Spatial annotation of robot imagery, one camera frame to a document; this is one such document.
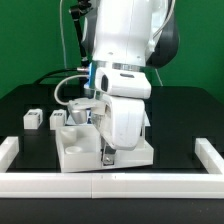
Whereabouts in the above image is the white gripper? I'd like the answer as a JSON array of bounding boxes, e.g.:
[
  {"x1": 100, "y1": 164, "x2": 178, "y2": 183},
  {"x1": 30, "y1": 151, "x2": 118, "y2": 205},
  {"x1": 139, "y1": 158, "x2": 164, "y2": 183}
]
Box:
[{"x1": 95, "y1": 67, "x2": 151, "y2": 166}]

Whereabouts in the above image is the white square table top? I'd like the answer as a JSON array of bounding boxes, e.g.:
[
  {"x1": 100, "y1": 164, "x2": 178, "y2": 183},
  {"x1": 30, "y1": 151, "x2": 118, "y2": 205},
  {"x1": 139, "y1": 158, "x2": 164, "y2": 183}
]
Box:
[{"x1": 55, "y1": 125, "x2": 154, "y2": 173}]

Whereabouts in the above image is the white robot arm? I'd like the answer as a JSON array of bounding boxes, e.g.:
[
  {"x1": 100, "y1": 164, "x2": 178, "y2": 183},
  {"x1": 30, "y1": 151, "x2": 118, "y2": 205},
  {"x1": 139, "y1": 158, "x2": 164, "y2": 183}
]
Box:
[{"x1": 83, "y1": 0, "x2": 179, "y2": 166}]

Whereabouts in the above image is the white sheet with AprilTags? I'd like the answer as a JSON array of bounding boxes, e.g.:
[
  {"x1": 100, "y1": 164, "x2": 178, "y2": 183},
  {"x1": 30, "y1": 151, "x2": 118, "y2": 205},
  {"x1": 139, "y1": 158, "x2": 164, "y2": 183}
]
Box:
[{"x1": 66, "y1": 110, "x2": 151, "y2": 127}]

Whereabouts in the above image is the white U-shaped obstacle fence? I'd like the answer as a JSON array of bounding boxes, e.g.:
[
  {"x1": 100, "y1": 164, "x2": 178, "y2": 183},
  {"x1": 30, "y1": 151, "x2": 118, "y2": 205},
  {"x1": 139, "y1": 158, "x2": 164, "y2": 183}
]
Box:
[{"x1": 0, "y1": 137, "x2": 224, "y2": 199}]

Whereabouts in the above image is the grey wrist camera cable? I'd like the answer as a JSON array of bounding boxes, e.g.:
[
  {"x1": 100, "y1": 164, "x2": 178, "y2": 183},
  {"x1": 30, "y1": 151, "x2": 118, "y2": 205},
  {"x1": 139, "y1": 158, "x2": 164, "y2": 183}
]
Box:
[{"x1": 54, "y1": 73, "x2": 90, "y2": 107}]

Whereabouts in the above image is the black cable bundle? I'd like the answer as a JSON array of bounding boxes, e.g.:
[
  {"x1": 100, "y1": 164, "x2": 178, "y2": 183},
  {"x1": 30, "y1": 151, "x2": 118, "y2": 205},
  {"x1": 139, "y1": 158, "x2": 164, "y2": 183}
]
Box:
[{"x1": 32, "y1": 67, "x2": 90, "y2": 85}]

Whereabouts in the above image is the white hanging cable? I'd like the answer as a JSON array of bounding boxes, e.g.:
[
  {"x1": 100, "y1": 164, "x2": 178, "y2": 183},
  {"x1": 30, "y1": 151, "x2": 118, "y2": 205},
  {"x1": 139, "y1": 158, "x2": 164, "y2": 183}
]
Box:
[{"x1": 59, "y1": 0, "x2": 69, "y2": 86}]

